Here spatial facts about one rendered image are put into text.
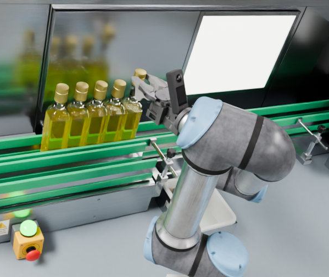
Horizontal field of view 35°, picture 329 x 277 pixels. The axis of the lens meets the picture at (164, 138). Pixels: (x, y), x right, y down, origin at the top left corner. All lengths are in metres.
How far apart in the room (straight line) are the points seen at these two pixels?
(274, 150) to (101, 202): 0.70
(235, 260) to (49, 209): 0.54
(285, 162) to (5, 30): 0.82
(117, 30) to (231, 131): 0.65
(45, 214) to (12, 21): 0.53
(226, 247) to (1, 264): 0.61
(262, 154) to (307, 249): 0.87
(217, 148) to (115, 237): 0.68
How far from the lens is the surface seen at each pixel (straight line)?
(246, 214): 1.86
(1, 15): 1.46
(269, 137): 1.04
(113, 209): 1.64
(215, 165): 1.07
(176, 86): 1.41
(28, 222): 1.49
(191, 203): 1.19
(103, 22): 1.53
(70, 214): 1.57
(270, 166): 1.06
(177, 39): 1.69
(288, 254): 1.82
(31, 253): 1.48
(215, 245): 1.35
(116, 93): 1.52
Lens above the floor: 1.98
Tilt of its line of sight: 37 degrees down
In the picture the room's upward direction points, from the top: 18 degrees clockwise
